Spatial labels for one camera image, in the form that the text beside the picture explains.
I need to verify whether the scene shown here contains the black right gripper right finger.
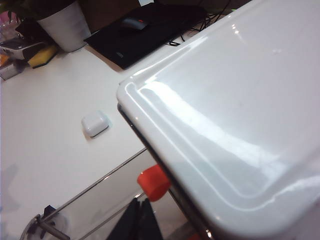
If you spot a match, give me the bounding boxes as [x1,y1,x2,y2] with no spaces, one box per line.
[140,198,164,240]

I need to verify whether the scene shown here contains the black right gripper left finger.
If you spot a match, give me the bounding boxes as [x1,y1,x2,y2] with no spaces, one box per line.
[106,197,141,240]

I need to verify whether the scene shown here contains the white plastic drawer cabinet frame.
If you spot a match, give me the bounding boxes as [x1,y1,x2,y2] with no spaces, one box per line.
[116,0,320,240]

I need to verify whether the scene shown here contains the white earbuds case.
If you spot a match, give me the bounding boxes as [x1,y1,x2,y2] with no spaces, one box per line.
[81,110,112,138]

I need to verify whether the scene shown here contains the black mouse pad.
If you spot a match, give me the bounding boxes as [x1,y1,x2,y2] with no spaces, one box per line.
[83,3,208,70]

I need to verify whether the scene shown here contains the yellow sponge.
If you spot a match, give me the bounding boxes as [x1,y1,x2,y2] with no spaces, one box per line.
[27,44,58,70]

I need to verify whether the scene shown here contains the clear plastic box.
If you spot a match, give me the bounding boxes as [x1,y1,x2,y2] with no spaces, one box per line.
[0,58,26,81]

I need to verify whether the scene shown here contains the black computer mouse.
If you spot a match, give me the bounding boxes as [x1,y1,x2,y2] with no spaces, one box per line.
[119,16,149,32]

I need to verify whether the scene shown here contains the silver grey device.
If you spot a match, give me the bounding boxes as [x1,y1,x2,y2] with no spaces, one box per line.
[0,37,48,61]

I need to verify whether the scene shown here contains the white plant pot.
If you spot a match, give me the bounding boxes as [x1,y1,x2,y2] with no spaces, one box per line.
[36,1,92,53]

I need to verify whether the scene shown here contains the dark green plant leaves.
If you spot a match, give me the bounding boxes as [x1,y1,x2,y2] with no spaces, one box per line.
[0,0,78,22]

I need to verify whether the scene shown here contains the black desk cables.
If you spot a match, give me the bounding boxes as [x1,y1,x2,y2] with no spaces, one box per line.
[164,0,241,48]

